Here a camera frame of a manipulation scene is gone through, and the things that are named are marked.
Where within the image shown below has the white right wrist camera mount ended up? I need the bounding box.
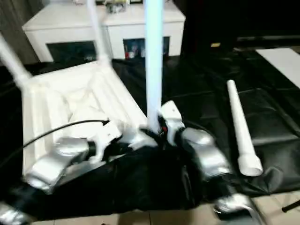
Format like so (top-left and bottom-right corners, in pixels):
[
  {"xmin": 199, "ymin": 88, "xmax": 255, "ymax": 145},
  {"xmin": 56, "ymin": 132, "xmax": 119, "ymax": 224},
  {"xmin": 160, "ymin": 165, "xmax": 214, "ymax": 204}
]
[{"xmin": 159, "ymin": 101, "xmax": 183, "ymax": 145}]

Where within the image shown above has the black and white bundle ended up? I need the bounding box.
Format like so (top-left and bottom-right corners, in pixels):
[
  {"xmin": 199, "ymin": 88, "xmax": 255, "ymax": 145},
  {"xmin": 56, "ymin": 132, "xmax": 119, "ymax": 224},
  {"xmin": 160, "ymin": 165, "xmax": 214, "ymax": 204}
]
[{"xmin": 106, "ymin": 2, "xmax": 127, "ymax": 14}]

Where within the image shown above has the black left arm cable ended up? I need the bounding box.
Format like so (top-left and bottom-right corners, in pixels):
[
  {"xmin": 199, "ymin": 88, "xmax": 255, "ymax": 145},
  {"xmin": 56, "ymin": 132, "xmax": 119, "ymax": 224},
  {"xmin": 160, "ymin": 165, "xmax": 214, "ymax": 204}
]
[{"xmin": 0, "ymin": 119, "xmax": 111, "ymax": 169}]

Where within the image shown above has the white cabinet with glass doors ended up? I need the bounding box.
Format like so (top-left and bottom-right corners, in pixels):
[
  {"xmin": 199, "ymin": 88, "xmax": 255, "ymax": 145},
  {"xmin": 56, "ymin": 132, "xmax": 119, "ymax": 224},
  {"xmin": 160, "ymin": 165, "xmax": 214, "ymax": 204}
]
[{"xmin": 22, "ymin": 3, "xmax": 186, "ymax": 63}]

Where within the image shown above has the black mat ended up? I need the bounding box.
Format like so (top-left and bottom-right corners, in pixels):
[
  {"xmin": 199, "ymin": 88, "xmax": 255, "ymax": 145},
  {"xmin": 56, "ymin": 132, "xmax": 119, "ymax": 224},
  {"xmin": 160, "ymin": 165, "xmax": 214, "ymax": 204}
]
[{"xmin": 0, "ymin": 48, "xmax": 300, "ymax": 221}]

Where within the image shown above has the white plastic table leg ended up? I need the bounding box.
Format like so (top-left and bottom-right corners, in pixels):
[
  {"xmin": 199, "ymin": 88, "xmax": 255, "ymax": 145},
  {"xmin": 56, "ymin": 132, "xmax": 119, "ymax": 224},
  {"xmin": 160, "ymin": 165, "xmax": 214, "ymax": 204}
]
[
  {"xmin": 226, "ymin": 79, "xmax": 263, "ymax": 177},
  {"xmin": 0, "ymin": 32, "xmax": 32, "ymax": 85},
  {"xmin": 144, "ymin": 0, "xmax": 166, "ymax": 134},
  {"xmin": 86, "ymin": 0, "xmax": 112, "ymax": 68}
]

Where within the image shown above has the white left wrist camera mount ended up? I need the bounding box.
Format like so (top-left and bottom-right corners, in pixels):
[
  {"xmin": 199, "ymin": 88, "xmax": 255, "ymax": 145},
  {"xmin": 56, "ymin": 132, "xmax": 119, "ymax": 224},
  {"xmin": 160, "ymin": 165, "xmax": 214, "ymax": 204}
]
[{"xmin": 90, "ymin": 121, "xmax": 122, "ymax": 165}]

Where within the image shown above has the grey-green curtain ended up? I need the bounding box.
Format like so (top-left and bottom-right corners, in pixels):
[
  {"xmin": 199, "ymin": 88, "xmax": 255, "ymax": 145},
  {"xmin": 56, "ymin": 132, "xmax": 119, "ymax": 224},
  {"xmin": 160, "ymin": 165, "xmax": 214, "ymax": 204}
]
[{"xmin": 0, "ymin": 0, "xmax": 47, "ymax": 65}]

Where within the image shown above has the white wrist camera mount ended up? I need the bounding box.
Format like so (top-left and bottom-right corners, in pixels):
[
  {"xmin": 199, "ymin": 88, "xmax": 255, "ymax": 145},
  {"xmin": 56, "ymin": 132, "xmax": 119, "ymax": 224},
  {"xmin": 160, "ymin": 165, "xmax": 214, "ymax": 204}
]
[
  {"xmin": 159, "ymin": 101, "xmax": 183, "ymax": 145},
  {"xmin": 90, "ymin": 121, "xmax": 122, "ymax": 165}
]

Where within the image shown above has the white plastic table top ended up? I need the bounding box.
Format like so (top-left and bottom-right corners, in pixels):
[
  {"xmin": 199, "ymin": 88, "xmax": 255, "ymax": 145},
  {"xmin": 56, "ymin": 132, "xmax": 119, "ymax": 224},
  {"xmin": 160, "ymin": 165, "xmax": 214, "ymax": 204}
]
[{"xmin": 21, "ymin": 60, "xmax": 160, "ymax": 179}]

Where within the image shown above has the flat white board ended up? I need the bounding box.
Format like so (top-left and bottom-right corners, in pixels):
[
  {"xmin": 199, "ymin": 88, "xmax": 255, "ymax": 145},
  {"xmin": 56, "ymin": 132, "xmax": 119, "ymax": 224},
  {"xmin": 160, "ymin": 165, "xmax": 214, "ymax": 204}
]
[{"xmin": 255, "ymin": 47, "xmax": 300, "ymax": 89}]

